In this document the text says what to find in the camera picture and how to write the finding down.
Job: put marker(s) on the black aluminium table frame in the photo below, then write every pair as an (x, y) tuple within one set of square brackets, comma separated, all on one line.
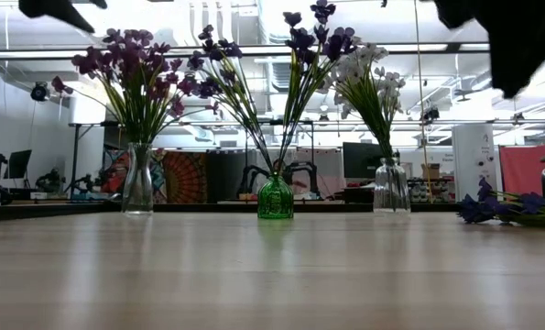
[(47, 212)]

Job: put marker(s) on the black overhead light bar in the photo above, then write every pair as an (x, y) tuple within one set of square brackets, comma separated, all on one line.
[(38, 53)]

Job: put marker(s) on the orange mandala patterned cloth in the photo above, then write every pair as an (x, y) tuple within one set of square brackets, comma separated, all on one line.
[(185, 176)]

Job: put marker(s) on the ribbed clear glass vase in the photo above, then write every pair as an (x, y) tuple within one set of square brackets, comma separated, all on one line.
[(391, 188)]

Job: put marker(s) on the white tower appliance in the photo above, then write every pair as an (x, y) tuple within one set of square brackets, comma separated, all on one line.
[(473, 158)]

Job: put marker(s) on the cardboard box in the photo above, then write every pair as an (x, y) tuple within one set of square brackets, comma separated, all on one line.
[(431, 171)]

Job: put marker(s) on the small black hanging camera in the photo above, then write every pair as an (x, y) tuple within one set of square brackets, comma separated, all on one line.
[(431, 114)]

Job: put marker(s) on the black ceiling dome camera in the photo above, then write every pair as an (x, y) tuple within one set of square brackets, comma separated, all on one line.
[(39, 92)]

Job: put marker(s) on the green glass vase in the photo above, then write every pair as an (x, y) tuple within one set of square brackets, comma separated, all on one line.
[(275, 199)]

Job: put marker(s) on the small black monitor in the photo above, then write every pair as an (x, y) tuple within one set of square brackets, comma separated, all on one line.
[(19, 163)]

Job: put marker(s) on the silver round air duct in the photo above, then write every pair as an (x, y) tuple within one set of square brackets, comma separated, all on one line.
[(279, 75)]

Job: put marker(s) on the multicoloured patterned cloth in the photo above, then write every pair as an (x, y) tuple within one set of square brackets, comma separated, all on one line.
[(114, 169)]

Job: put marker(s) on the black background robot arm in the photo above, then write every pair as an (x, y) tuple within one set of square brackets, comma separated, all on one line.
[(50, 181), (86, 183), (251, 174), (311, 172)]

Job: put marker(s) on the large black monitor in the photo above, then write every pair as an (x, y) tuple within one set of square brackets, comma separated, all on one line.
[(359, 160)]

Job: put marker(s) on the black partition panel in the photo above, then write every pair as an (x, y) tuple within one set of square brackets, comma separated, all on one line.
[(226, 174)]

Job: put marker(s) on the tall clear glass vase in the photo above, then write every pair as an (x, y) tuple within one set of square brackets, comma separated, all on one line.
[(138, 183)]

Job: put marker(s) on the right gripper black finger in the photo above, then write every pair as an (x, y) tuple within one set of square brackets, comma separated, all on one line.
[(464, 14), (515, 59)]

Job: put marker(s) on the black background rig frame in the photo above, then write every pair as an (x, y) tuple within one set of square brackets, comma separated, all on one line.
[(247, 156)]

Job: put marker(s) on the red cloth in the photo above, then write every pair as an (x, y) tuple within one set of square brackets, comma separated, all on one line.
[(524, 169)]

